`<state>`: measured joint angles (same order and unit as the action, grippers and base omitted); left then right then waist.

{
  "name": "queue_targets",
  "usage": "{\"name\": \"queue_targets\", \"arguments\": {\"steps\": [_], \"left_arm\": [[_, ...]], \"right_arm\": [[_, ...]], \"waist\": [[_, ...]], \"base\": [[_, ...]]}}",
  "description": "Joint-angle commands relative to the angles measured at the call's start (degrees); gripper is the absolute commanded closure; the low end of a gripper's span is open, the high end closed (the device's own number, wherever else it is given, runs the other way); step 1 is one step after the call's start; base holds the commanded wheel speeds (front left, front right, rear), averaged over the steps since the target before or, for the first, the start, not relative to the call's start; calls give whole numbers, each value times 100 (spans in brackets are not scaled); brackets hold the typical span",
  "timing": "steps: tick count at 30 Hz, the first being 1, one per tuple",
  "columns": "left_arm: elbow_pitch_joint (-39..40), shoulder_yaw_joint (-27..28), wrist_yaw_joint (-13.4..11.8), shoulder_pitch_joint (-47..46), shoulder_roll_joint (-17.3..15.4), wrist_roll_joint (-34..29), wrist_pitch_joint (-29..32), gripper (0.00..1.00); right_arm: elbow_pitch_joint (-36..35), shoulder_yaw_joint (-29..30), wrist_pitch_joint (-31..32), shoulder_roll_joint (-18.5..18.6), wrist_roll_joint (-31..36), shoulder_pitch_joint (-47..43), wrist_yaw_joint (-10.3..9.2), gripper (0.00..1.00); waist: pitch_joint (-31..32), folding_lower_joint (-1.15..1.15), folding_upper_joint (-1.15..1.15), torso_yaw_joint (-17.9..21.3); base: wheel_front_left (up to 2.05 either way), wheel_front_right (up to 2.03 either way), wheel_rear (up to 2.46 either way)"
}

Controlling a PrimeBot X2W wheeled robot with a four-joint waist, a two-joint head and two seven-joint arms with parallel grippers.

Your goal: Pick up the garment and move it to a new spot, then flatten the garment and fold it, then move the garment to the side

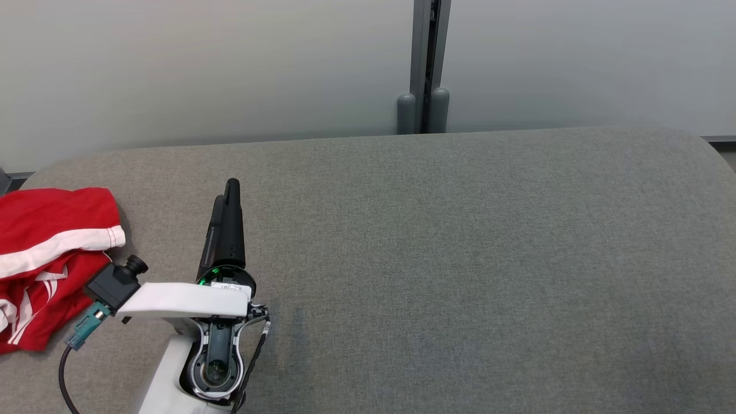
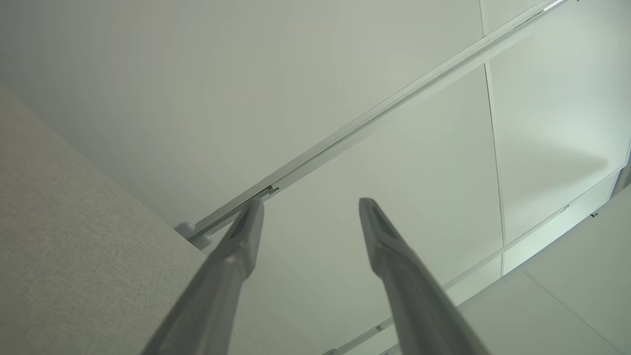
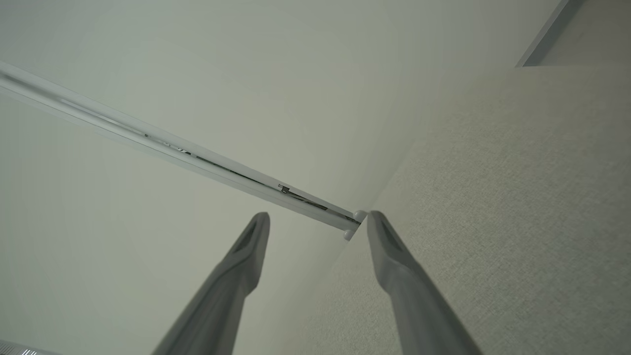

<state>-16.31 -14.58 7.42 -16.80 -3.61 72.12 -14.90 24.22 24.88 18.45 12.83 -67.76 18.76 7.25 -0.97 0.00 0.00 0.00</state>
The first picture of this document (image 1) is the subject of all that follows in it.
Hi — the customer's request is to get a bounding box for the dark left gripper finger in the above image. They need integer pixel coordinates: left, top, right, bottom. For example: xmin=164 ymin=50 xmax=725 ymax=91
xmin=217 ymin=178 xmax=247 ymax=269
xmin=197 ymin=194 xmax=227 ymax=282

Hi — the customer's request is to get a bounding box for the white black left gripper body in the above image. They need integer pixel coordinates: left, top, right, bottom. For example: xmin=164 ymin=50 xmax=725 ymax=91
xmin=117 ymin=263 xmax=258 ymax=321

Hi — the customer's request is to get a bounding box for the red basketball jersey with lettering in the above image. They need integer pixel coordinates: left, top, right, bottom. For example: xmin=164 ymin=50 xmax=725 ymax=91
xmin=0 ymin=251 xmax=113 ymax=355

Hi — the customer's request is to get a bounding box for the teal left camera connector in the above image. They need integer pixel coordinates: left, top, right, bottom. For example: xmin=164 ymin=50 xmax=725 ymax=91
xmin=64 ymin=301 xmax=113 ymax=352

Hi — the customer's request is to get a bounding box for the black left camera cable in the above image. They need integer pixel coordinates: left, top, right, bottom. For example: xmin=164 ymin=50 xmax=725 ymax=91
xmin=57 ymin=344 xmax=81 ymax=414

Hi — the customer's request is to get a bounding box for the grey cylindrical post cap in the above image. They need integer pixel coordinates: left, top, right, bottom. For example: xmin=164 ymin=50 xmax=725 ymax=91
xmin=430 ymin=87 xmax=451 ymax=134
xmin=396 ymin=93 xmax=416 ymax=135

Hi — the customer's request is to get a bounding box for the grey window frame post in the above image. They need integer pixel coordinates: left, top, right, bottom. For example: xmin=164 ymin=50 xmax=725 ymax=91
xmin=409 ymin=0 xmax=453 ymax=134

